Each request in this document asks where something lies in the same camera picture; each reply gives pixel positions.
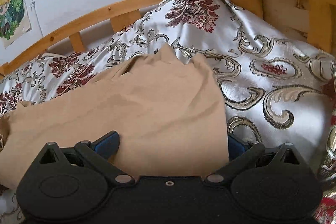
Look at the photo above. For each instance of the white floral satin bedspread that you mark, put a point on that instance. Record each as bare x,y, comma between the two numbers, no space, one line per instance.
276,91

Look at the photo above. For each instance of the girl drawing wall poster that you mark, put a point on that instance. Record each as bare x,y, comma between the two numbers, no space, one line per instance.
14,21

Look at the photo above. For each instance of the beige hooded sweatshirt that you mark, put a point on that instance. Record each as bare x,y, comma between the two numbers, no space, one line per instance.
170,117

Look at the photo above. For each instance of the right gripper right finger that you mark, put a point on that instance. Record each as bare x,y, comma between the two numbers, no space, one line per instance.
241,155

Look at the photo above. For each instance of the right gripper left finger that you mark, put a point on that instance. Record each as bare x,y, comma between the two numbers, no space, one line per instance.
97,153

